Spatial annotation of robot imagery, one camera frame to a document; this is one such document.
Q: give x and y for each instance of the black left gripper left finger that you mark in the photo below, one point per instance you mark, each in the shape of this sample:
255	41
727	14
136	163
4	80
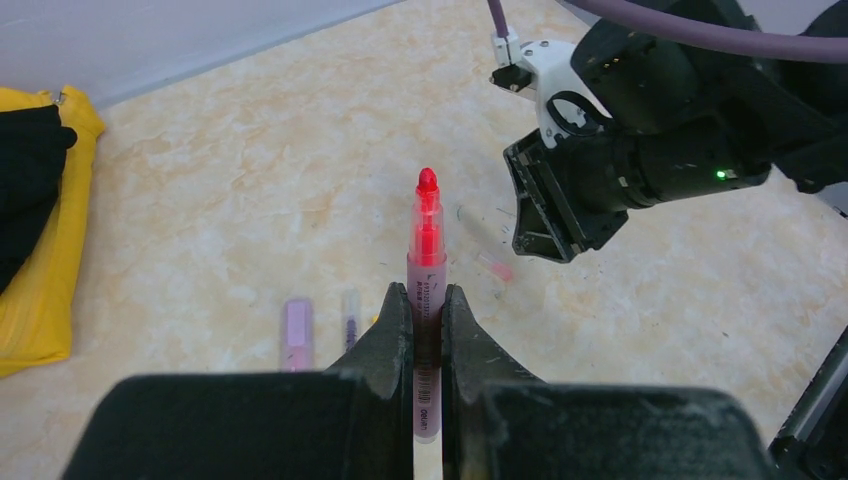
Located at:
349	421

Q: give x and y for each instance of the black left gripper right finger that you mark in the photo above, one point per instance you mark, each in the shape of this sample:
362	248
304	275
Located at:
500	421

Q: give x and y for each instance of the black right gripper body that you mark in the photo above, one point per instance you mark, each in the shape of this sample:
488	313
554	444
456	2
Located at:
551	223

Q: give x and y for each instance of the pink highlighter pen body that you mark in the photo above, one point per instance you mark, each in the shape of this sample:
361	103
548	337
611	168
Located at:
297	339

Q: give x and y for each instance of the pink pen cap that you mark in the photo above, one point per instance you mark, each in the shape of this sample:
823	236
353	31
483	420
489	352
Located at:
495	265

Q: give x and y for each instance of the dark purple gel pen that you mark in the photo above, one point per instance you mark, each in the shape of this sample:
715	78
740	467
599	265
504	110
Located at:
350	309

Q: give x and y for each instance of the mauve pen with red tip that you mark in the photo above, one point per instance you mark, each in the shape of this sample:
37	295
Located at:
426	290

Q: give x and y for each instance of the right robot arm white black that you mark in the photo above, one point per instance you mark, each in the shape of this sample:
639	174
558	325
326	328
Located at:
629	120

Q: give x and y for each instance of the yellow folded cloth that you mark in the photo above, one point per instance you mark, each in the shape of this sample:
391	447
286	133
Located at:
36	308

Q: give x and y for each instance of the black folded cloth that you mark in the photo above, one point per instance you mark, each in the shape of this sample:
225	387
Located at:
34	148

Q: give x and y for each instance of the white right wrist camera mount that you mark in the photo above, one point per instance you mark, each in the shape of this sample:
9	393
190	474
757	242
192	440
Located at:
541	72

